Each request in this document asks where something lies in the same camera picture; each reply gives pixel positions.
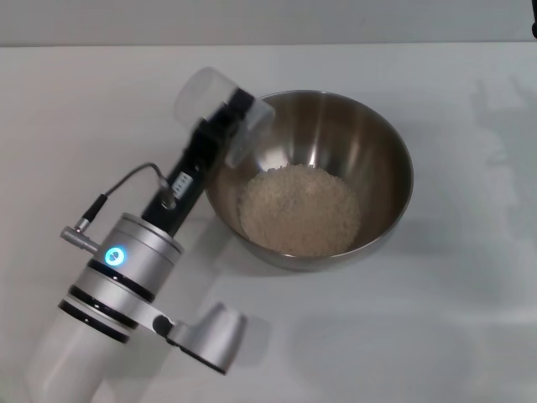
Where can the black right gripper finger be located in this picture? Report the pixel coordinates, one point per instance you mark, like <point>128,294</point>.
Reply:
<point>534,29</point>

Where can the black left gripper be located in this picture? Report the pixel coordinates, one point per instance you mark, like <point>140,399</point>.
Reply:
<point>184,189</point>

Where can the clear plastic measuring cup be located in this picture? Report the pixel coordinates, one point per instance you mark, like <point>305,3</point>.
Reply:
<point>201,92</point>

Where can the white uncooked rice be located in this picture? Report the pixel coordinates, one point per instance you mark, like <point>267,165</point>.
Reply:
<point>300,210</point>

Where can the stainless steel mixing bowl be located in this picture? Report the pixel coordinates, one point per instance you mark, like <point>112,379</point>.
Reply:
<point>356,147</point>

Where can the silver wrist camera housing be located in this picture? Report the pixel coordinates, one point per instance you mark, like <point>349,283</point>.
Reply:
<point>214,336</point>

